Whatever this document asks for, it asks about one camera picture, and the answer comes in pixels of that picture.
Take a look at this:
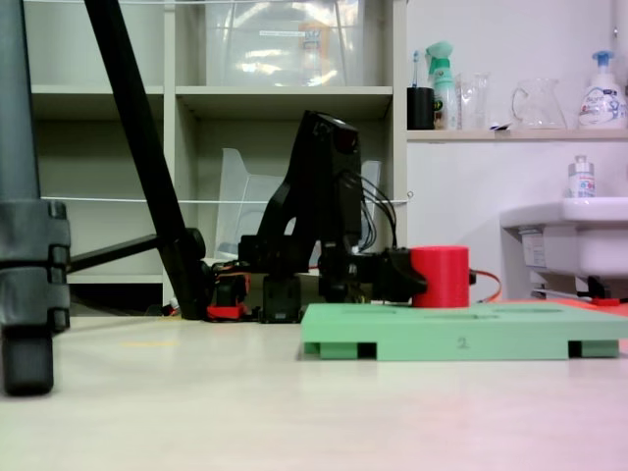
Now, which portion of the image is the red cylinder block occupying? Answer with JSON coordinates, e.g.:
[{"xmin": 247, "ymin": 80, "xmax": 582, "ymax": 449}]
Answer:
[{"xmin": 409, "ymin": 244, "xmax": 471, "ymax": 310}]

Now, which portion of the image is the green shape sorting board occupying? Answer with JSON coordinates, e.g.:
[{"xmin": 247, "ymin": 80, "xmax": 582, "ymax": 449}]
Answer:
[{"xmin": 298, "ymin": 301, "xmax": 628, "ymax": 363}]

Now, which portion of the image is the white sink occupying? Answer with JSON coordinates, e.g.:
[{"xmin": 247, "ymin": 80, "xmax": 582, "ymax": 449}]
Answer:
[{"xmin": 499, "ymin": 195, "xmax": 628, "ymax": 295}]

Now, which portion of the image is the clear sanitizer bottle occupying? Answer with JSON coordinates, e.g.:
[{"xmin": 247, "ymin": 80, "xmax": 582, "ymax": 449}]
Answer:
[{"xmin": 567, "ymin": 154, "xmax": 597, "ymax": 199}]

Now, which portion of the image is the wooden ledge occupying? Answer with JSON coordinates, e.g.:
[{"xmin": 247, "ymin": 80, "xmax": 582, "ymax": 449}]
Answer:
[{"xmin": 406, "ymin": 129, "xmax": 628, "ymax": 143}]

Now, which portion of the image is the black cup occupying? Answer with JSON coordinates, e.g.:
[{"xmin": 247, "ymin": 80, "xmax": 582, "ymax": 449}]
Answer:
[{"xmin": 406, "ymin": 86, "xmax": 437, "ymax": 131}]

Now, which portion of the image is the clear plastic file tray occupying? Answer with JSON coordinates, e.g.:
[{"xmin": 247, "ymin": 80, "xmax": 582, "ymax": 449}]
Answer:
[{"xmin": 213, "ymin": 146, "xmax": 383, "ymax": 261}]

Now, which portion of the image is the glass beaker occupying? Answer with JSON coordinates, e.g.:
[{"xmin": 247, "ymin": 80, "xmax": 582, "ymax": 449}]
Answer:
[{"xmin": 455, "ymin": 72, "xmax": 491, "ymax": 131}]

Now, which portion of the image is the glass pitcher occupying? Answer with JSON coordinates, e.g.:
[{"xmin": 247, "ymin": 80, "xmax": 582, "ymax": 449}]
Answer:
[{"xmin": 511, "ymin": 78, "xmax": 568, "ymax": 131}]

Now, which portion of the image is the green spray bottle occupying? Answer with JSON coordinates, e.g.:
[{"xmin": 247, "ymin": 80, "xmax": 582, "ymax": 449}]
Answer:
[{"xmin": 425, "ymin": 40, "xmax": 459, "ymax": 131}]

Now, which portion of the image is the white foam pump bottle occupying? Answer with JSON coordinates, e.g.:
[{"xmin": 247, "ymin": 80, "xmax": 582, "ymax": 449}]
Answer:
[{"xmin": 576, "ymin": 50, "xmax": 628, "ymax": 131}]

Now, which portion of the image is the beige shelf unit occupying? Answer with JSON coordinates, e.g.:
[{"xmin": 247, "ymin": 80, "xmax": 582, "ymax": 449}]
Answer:
[{"xmin": 23, "ymin": 0, "xmax": 409, "ymax": 305}]

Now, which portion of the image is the clear plastic storage box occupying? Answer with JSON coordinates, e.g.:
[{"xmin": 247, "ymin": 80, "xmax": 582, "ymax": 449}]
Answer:
[{"xmin": 204, "ymin": 0, "xmax": 367, "ymax": 88}]

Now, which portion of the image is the black tripod leg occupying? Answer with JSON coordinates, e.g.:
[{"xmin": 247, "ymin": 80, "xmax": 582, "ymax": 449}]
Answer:
[{"xmin": 68, "ymin": 0, "xmax": 208, "ymax": 321}]

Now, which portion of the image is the grey tripod leg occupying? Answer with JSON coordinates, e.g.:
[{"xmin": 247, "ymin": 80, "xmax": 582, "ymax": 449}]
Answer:
[{"xmin": 0, "ymin": 0, "xmax": 73, "ymax": 397}]

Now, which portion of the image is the orange cable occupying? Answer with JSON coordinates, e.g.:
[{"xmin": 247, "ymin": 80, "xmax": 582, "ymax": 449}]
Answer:
[{"xmin": 469, "ymin": 268, "xmax": 503, "ymax": 304}]

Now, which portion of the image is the white cord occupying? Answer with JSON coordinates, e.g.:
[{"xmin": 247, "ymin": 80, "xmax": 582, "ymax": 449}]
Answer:
[{"xmin": 40, "ymin": 190, "xmax": 414, "ymax": 206}]

